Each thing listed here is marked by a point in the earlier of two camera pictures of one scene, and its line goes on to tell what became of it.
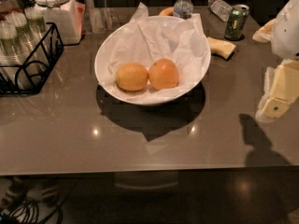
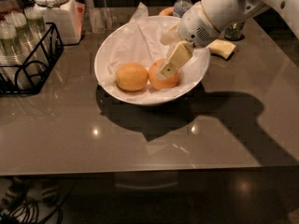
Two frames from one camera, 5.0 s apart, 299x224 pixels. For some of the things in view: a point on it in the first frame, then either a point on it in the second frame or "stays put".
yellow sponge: [220, 48] stays put
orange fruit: [163, 74] stays put
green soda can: [236, 21] stays put
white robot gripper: [286, 32] to [195, 28]
